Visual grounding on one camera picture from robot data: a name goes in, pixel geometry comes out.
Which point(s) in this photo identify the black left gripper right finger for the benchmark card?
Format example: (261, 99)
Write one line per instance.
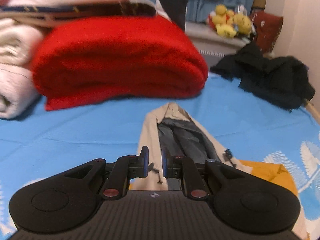
(191, 175)

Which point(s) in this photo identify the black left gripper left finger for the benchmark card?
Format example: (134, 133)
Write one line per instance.
(119, 174)

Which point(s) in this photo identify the beige and yellow jacket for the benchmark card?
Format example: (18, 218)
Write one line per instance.
(170, 129)

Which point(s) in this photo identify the black clothes pile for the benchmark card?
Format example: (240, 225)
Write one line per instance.
(282, 81)

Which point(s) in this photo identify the blue patterned bed sheet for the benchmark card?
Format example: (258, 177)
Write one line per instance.
(40, 144)

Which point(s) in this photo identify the red folded blanket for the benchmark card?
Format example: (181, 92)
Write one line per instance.
(94, 59)

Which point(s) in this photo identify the yellow plush toys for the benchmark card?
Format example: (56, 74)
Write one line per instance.
(230, 23)

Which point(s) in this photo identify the navy striped folded garment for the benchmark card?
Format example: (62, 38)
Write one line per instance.
(50, 17)

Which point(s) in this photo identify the cream folded towel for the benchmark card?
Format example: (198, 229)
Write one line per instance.
(18, 41)

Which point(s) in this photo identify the red cushion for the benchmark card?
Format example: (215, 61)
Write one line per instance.
(267, 29)

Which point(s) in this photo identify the wooden bed frame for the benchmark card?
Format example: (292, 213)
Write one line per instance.
(312, 110)

